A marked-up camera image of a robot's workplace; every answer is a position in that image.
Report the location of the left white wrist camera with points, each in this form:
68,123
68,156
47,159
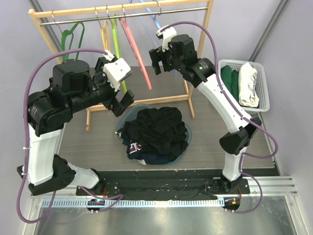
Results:
116,70

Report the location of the black dress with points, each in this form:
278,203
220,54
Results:
163,146

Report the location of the pink hanger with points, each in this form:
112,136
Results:
135,50

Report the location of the yellow plastic hanger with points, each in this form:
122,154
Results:
105,33

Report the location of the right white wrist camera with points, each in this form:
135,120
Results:
166,33

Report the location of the neon yellow hanger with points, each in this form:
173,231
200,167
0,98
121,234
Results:
115,38

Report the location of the navy tank top maroon trim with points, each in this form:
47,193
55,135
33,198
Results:
134,152

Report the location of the folded dark green shirt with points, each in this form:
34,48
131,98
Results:
230,79

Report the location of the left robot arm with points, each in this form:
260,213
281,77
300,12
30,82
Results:
72,88

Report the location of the black tank top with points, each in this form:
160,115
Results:
165,122

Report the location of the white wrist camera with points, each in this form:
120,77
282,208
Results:
166,33
116,70

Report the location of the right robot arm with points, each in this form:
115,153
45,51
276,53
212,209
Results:
177,52

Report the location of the folded white shirt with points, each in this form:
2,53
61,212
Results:
247,86

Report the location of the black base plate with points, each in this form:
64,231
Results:
164,185

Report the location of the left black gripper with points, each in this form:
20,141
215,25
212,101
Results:
116,105

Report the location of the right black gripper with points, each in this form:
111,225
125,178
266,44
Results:
161,58

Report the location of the white slotted cable duct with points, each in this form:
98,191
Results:
97,203

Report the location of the green plastic hanger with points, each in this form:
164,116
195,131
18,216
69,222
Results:
67,37

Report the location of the white plastic basket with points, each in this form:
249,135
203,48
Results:
261,84

